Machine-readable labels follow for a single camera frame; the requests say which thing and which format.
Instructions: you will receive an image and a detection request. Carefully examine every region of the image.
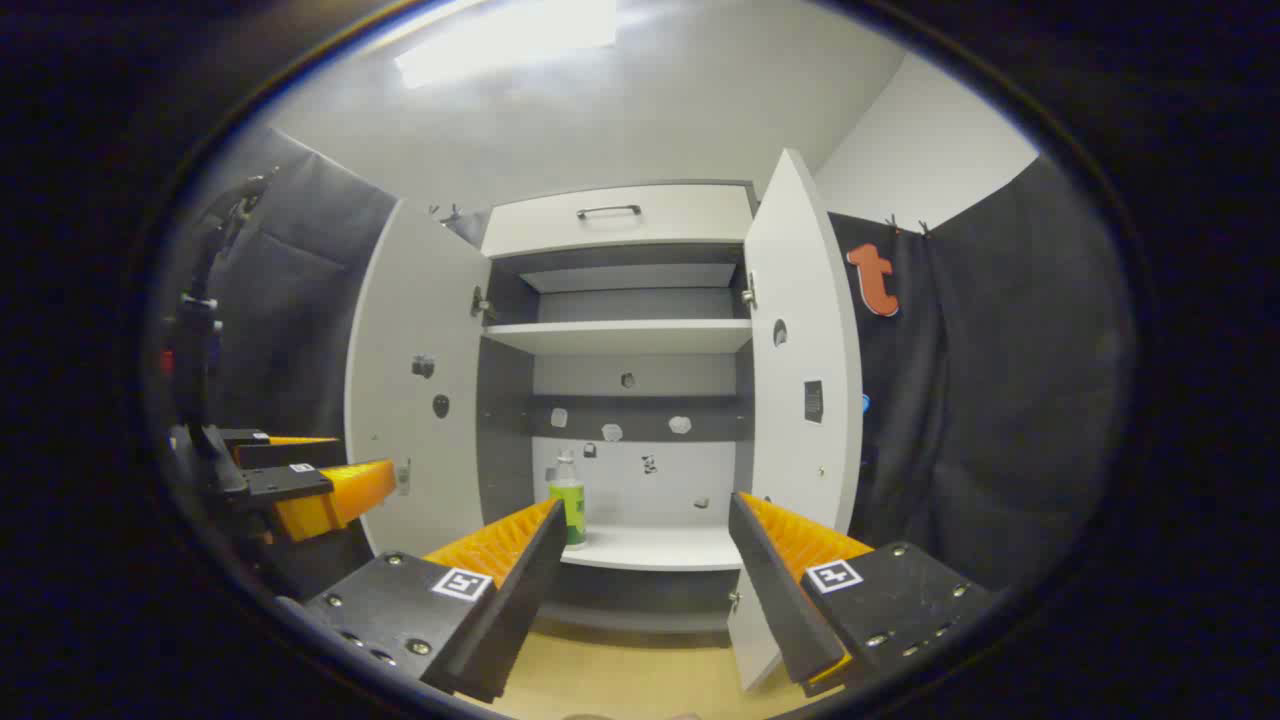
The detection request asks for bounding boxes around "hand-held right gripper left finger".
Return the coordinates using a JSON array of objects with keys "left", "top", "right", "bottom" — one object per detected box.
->
[{"left": 290, "top": 497, "right": 570, "bottom": 704}]

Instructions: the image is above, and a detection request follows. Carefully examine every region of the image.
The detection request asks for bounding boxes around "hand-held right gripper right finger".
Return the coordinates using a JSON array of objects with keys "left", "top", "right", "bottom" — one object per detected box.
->
[{"left": 727, "top": 490, "right": 998, "bottom": 699}]

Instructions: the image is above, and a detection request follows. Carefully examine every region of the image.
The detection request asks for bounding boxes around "clear bottle with green label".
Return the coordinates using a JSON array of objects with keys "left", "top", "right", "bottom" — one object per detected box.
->
[{"left": 548, "top": 450, "right": 588, "bottom": 551}]

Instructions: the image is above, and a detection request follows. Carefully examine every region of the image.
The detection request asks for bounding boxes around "white cabinet door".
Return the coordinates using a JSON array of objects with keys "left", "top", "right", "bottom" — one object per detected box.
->
[
  {"left": 345, "top": 198, "right": 493, "bottom": 558},
  {"left": 727, "top": 148, "right": 865, "bottom": 693}
]

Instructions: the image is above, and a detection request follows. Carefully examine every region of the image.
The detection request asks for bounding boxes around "white and grey cabinet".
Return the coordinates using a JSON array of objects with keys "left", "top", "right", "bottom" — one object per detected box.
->
[{"left": 475, "top": 180, "right": 761, "bottom": 636}]

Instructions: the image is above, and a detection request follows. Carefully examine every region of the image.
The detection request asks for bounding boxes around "white cabinet drawer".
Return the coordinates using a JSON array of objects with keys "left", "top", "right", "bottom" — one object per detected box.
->
[{"left": 481, "top": 183, "right": 757, "bottom": 259}]

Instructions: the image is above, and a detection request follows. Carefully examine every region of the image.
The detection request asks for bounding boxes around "black backdrop cloth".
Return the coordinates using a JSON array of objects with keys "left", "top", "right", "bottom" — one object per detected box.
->
[
  {"left": 825, "top": 155, "right": 1138, "bottom": 596},
  {"left": 200, "top": 128, "right": 493, "bottom": 601}
]

